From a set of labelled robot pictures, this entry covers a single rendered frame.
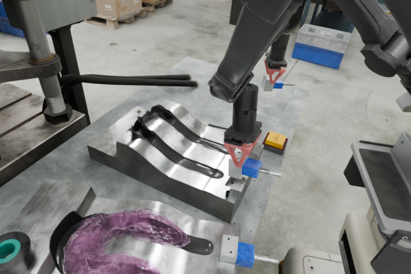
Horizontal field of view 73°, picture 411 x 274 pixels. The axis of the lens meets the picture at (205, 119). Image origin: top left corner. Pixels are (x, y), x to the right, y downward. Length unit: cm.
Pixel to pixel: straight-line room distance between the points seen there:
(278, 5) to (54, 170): 87
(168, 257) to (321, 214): 145
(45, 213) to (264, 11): 64
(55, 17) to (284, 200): 161
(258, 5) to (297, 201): 179
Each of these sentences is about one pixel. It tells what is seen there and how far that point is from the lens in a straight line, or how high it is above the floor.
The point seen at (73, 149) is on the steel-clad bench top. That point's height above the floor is 80.
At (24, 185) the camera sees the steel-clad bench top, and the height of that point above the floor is 80.
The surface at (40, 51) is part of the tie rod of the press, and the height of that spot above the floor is 108.
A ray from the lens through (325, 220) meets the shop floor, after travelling 199.
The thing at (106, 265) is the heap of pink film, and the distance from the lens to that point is 66.
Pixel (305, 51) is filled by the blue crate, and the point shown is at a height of 13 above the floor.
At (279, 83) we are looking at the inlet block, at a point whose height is 94.
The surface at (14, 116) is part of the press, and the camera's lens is 132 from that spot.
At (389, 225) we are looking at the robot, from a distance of 64.
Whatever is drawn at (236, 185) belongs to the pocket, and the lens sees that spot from 82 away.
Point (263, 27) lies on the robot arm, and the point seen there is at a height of 137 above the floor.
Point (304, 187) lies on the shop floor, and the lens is 211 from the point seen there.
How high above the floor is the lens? 148
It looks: 37 degrees down
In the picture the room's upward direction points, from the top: 5 degrees clockwise
